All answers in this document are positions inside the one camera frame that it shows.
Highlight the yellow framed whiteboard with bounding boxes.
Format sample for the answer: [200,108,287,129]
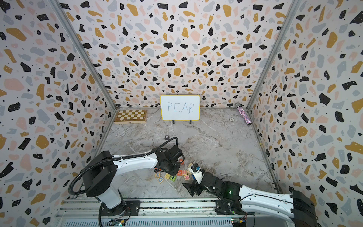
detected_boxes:
[160,95,201,121]

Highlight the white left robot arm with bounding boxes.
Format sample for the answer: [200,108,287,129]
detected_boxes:
[68,137,185,216]

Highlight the pink glitter bottle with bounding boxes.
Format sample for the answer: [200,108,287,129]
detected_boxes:
[234,103,252,125]

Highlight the wooden chessboard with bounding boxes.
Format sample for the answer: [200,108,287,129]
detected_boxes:
[114,109,147,124]

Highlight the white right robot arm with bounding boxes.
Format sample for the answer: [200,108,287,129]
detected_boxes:
[183,164,318,227]

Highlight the wooden O block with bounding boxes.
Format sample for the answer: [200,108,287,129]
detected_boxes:
[157,177,164,183]

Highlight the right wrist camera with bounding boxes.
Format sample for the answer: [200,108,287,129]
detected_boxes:
[189,166,204,184]

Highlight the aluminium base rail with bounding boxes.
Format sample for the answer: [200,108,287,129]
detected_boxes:
[53,198,256,227]

